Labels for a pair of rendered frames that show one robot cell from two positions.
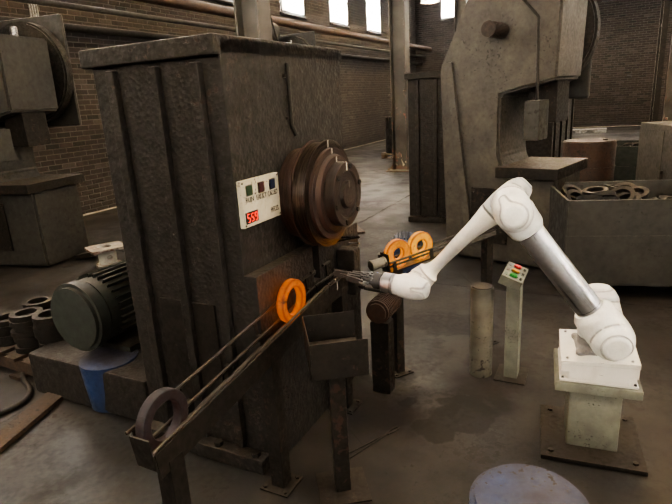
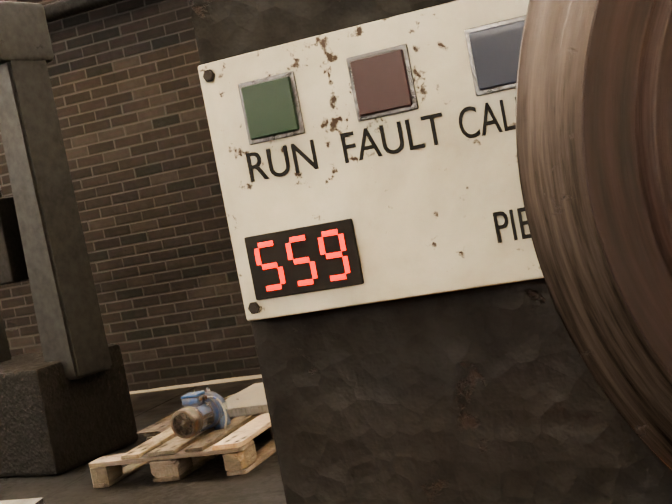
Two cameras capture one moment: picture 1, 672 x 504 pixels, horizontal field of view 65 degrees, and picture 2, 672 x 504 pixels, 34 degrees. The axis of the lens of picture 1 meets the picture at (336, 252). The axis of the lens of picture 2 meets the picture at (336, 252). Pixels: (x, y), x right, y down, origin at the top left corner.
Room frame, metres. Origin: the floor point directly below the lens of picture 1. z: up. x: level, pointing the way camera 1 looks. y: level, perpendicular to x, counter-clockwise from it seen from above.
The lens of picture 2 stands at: (1.97, -0.43, 1.14)
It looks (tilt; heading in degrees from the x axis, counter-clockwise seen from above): 3 degrees down; 85
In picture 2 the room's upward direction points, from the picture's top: 11 degrees counter-clockwise
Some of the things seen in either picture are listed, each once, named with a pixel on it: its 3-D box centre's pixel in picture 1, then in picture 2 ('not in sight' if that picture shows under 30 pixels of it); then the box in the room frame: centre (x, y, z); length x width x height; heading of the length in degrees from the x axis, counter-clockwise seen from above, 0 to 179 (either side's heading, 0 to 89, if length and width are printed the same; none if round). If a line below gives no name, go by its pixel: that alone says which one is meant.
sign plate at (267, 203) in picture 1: (260, 199); (400, 159); (2.09, 0.29, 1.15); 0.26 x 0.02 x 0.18; 153
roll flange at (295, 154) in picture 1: (308, 193); not in sight; (2.38, 0.11, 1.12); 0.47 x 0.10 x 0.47; 153
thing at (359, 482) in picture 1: (338, 413); not in sight; (1.78, 0.03, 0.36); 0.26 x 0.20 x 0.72; 8
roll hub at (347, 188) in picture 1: (344, 194); not in sight; (2.29, -0.05, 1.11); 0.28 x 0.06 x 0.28; 153
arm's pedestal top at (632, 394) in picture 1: (594, 372); not in sight; (2.02, -1.08, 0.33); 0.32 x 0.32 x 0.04; 69
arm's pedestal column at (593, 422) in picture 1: (591, 408); not in sight; (2.02, -1.08, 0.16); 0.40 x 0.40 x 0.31; 69
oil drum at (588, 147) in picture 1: (586, 176); not in sight; (6.36, -3.08, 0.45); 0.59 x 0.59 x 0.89
